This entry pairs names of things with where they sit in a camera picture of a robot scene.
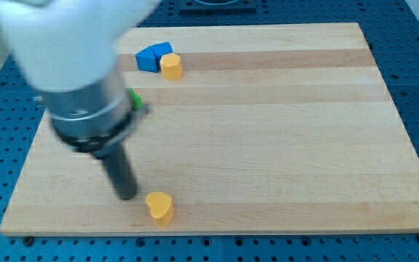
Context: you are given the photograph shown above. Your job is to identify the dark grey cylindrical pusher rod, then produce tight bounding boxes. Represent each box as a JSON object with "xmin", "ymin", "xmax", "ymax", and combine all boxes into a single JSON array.
[{"xmin": 100, "ymin": 144, "xmax": 137, "ymax": 200}]

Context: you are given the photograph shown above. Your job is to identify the yellow heart block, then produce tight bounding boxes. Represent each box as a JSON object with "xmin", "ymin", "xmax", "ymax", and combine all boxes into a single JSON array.
[{"xmin": 145, "ymin": 191, "xmax": 175, "ymax": 228}]

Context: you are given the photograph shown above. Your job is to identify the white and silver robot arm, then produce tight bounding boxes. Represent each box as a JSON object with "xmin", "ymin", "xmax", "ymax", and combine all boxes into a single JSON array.
[{"xmin": 0, "ymin": 0, "xmax": 159, "ymax": 200}]

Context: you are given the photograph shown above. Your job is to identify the blue triangle block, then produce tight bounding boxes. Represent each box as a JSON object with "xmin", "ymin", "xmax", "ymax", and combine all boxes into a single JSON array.
[{"xmin": 135, "ymin": 47, "xmax": 159, "ymax": 73}]

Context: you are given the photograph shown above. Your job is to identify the green block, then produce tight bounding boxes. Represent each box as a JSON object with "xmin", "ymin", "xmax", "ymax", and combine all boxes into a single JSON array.
[{"xmin": 128, "ymin": 87, "xmax": 143, "ymax": 111}]

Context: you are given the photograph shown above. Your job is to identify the yellow hexagon block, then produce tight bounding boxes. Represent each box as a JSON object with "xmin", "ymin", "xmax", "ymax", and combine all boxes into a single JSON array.
[{"xmin": 160, "ymin": 53, "xmax": 183, "ymax": 80}]

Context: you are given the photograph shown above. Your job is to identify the blue cube block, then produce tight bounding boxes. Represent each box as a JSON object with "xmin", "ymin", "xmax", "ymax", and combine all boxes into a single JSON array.
[{"xmin": 152, "ymin": 41, "xmax": 174, "ymax": 62}]

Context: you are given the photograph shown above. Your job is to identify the wooden board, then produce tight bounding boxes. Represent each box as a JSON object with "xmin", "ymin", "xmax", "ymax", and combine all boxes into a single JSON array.
[{"xmin": 0, "ymin": 23, "xmax": 419, "ymax": 237}]

